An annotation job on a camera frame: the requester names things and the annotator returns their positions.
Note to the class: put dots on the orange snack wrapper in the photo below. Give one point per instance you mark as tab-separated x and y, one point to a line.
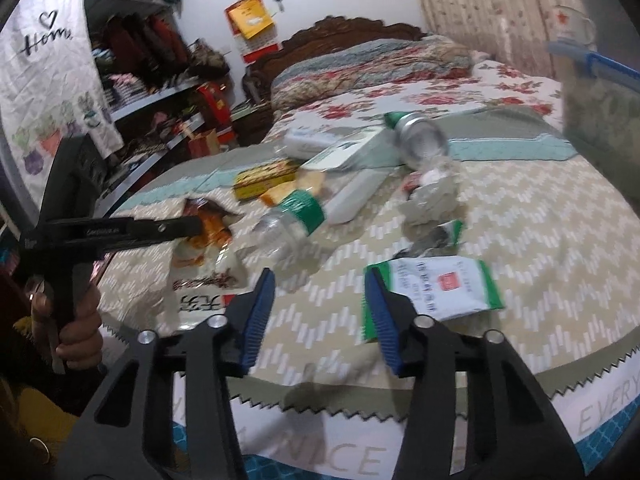
204	273

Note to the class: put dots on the white Home cloth cover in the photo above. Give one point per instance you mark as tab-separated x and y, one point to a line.
50	87

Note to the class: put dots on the white green snack packet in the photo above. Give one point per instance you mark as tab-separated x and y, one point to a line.
444	288

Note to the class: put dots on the yellow red wall calendar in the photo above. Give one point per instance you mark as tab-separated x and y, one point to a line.
248	18

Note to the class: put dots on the carved wooden headboard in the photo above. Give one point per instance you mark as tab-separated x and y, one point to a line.
331	34

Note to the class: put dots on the person left hand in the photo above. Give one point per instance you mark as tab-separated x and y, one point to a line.
80	343

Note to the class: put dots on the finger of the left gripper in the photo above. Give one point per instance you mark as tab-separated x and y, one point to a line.
181	227

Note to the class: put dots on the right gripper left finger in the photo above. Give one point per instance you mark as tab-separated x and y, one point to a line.
125	431

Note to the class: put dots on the yellow carton box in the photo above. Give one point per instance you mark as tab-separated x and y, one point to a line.
251	183

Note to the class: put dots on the chevron beige bed blanket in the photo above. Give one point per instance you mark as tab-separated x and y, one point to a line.
562	246

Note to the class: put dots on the patterned curtain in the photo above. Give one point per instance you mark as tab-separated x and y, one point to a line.
515	32

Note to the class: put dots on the green aluminium can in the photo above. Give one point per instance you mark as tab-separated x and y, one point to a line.
418	139

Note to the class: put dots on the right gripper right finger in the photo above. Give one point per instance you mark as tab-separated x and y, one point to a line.
476	410

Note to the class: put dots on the clear bottle green label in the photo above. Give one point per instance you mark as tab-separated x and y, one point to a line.
284	228

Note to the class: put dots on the clear bin blue handle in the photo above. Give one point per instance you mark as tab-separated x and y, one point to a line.
600	108

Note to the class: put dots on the white red mug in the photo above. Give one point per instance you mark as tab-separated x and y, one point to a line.
573	26

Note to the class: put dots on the cluttered storage shelf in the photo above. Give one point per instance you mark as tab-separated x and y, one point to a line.
166	97

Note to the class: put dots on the white medicine box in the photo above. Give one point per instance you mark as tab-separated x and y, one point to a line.
367	148

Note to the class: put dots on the white plastic tube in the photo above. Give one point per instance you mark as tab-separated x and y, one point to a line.
345	193

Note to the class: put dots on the floral quilt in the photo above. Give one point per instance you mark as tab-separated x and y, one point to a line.
355	87

